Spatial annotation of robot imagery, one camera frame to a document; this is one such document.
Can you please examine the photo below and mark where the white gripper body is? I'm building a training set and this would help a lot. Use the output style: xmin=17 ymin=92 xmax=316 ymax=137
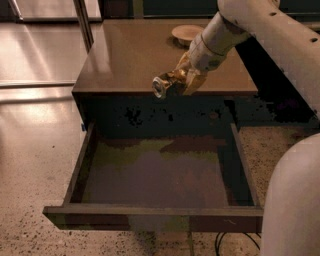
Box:
xmin=188 ymin=33 xmax=226 ymax=72

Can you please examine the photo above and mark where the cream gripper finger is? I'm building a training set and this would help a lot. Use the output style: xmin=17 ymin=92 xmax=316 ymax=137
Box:
xmin=183 ymin=68 xmax=207 ymax=95
xmin=175 ymin=52 xmax=190 ymax=75

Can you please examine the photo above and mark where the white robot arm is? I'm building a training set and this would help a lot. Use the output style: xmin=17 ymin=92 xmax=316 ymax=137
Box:
xmin=177 ymin=0 xmax=320 ymax=256

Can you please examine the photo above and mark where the dark brown drawer cabinet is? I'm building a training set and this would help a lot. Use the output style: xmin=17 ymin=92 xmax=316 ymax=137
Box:
xmin=72 ymin=19 xmax=257 ymax=138

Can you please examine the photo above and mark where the open top drawer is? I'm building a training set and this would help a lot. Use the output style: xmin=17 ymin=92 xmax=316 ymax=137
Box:
xmin=43 ymin=125 xmax=263 ymax=233

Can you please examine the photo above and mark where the white ceramic bowl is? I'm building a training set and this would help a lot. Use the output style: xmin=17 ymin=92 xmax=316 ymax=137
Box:
xmin=172 ymin=25 xmax=203 ymax=46

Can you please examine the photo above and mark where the metal vertical post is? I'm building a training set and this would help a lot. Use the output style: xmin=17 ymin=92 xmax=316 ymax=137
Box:
xmin=73 ymin=0 xmax=94 ymax=53

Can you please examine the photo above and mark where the black floor cable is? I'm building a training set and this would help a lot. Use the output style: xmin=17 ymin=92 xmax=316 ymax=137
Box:
xmin=214 ymin=231 xmax=262 ymax=256

